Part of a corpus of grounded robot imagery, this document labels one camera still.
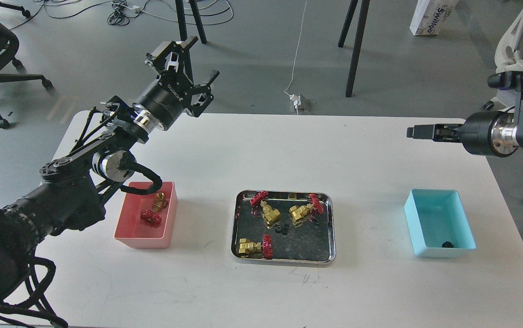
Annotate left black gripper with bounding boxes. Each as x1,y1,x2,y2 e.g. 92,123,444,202
133,36,220,131

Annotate brass valve red handle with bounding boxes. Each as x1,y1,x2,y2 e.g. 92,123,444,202
140,192,168,226

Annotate pink plastic box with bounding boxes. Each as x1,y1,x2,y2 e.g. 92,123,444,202
114,181,177,249

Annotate blue plastic box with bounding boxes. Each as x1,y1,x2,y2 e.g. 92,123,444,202
404,189,476,258

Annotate black stand legs right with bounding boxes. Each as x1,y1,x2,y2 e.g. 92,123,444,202
337,0,370,97

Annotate brass valve upper right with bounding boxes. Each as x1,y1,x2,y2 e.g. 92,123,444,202
289,193,325,227

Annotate black stand legs left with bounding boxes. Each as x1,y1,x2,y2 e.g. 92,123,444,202
176,0,209,46

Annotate brass valve bottom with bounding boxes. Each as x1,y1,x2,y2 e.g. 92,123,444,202
238,233,274,260

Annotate metal tray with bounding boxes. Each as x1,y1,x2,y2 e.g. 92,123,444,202
231,190,336,266

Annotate floor cable bundle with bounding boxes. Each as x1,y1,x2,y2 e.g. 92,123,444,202
36,0,235,26

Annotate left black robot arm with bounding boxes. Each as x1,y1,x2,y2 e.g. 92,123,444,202
0,36,219,328

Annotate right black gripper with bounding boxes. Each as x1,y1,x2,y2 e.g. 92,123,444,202
406,111,518,158

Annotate brass valve upper middle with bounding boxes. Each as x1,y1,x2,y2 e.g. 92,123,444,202
249,190,281,228

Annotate black stand legs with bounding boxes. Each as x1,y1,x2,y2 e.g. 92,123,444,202
337,0,370,97
176,0,209,46

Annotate white cable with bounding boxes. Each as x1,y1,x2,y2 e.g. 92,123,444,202
285,0,310,97

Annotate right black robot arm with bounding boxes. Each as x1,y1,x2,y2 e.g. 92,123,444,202
406,71,523,158

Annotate white power adapter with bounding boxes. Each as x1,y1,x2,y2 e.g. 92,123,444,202
289,94,311,115

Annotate cardboard box with label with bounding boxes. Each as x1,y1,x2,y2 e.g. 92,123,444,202
409,0,458,36

